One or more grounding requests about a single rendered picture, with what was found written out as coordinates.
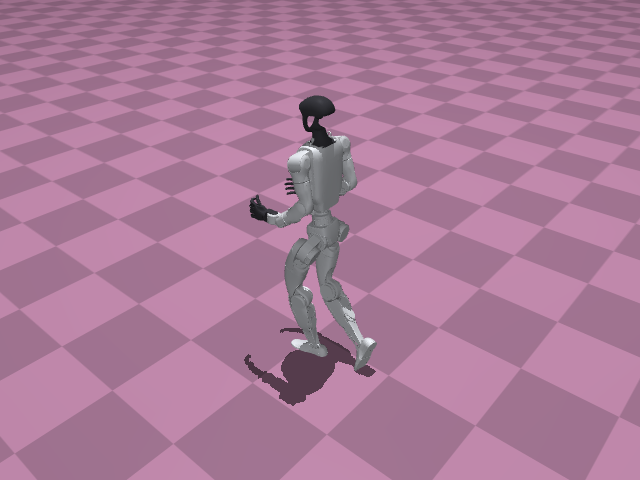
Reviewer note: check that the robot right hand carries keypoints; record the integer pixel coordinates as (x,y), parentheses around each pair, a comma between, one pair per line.
(289,188)

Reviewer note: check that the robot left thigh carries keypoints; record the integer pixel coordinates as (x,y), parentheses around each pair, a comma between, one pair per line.
(302,254)

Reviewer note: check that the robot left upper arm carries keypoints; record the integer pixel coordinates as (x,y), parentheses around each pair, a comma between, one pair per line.
(298,166)

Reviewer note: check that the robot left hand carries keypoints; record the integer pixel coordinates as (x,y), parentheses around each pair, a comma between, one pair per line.
(259,211)

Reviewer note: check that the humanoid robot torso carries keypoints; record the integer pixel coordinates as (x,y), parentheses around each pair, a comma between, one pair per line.
(325,176)

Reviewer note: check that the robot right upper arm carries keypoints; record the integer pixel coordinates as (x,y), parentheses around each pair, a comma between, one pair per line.
(349,180)

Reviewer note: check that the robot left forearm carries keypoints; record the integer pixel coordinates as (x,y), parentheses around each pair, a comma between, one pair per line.
(292,215)

